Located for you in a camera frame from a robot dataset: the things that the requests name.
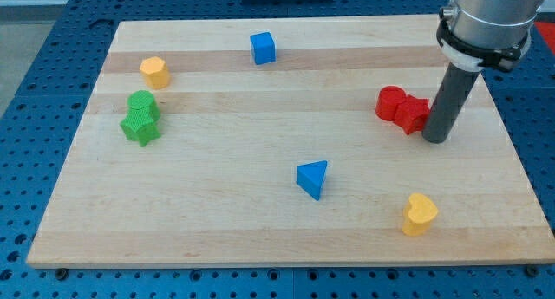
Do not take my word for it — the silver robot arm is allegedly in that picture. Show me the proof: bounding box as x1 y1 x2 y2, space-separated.
436 0 545 73

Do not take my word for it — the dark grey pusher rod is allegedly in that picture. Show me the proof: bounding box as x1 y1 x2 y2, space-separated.
421 63 479 144

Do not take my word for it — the blue cube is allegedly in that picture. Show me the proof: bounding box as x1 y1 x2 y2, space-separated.
250 32 276 65

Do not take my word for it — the green cylinder block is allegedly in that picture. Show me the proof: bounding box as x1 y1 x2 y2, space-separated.
127 90 160 121

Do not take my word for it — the yellow heart block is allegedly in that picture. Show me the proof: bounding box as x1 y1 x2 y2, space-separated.
402 193 439 237

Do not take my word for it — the wooden board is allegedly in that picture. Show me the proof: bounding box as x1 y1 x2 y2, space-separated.
27 15 554 269

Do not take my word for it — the blue triangle block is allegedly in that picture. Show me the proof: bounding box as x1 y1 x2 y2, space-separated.
296 160 328 201

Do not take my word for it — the green star block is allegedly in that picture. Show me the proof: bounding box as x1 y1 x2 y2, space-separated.
120 108 161 147

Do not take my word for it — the red star block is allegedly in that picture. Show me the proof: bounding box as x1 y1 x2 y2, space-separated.
394 95 430 135

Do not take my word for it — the yellow hexagon block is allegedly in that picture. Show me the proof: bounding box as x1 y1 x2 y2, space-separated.
140 56 171 89

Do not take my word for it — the red cylinder block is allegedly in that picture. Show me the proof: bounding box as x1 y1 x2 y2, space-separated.
375 86 407 121

